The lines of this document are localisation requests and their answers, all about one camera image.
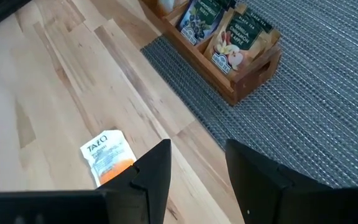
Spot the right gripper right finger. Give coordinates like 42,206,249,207
225,139,358,224

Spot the grey woven placemat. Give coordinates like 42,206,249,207
140,0,358,189

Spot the white orange Tazo tea bag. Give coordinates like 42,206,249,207
80,129,137,188
157,0,177,9

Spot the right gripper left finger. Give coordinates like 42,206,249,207
0,139,172,224

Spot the wooden three-compartment tea box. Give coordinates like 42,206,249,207
140,0,282,107

